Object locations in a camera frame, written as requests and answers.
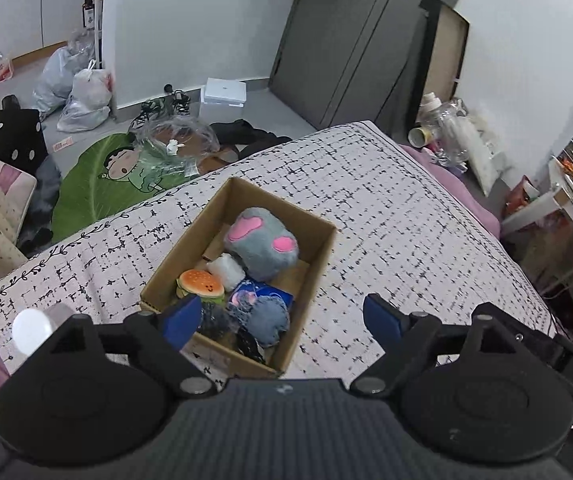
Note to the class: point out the white soft packet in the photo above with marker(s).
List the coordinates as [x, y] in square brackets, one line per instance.
[226, 271]

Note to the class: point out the white side table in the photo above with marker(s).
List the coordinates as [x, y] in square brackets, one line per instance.
[566, 200]

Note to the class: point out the dark spray bottle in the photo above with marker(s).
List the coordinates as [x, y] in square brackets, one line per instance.
[89, 12]

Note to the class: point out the grey door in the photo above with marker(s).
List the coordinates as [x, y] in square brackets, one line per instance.
[346, 35]

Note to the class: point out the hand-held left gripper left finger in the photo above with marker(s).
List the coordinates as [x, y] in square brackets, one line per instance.
[181, 320]

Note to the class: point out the white fluffy pillow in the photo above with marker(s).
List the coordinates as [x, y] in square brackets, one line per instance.
[484, 155]

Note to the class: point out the red bag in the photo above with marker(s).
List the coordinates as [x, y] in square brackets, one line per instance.
[519, 197]

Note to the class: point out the clear water jug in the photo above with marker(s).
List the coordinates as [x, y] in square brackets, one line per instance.
[446, 125]

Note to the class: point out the black cloth item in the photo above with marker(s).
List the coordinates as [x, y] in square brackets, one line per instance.
[251, 345]

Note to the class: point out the green leaf floor mat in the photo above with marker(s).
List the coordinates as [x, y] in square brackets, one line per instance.
[91, 190]

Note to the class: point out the white black patterned blanket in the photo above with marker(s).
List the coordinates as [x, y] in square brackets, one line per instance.
[406, 220]

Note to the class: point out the black dotted cushion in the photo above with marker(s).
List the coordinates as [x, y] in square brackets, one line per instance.
[11, 132]

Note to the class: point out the brown cardboard box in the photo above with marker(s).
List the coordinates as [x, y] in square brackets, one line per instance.
[316, 280]

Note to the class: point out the blue denim pad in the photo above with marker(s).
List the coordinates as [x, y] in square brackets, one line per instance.
[266, 320]

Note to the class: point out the clear plastic wrap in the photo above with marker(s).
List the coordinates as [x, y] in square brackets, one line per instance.
[176, 140]

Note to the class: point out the pink cushion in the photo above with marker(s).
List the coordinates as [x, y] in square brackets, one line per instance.
[16, 190]

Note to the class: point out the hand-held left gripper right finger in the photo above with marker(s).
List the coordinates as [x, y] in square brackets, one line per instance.
[384, 320]

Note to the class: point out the white plastic bag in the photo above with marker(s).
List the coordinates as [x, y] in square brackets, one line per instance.
[89, 97]

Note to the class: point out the white foam box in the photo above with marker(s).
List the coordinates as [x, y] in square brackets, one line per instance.
[224, 95]

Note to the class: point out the wooden board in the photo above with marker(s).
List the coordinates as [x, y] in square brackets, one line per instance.
[446, 50]

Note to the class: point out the clear plastic bottle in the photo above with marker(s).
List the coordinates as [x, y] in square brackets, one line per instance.
[31, 329]

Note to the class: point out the grey plastic bag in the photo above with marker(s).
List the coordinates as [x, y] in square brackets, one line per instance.
[54, 82]

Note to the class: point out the burger plush toy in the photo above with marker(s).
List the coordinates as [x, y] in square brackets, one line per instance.
[201, 285]

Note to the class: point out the black sandals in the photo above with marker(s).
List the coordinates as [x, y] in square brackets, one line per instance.
[159, 105]

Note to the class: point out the black clothing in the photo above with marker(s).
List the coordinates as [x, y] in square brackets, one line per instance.
[246, 135]

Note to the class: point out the black item in clear bag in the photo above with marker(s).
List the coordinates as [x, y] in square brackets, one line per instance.
[216, 320]

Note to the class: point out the paper cup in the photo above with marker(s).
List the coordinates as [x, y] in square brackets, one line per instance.
[420, 136]

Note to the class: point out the grey pink plush slipper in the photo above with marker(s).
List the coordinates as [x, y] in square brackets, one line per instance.
[261, 242]

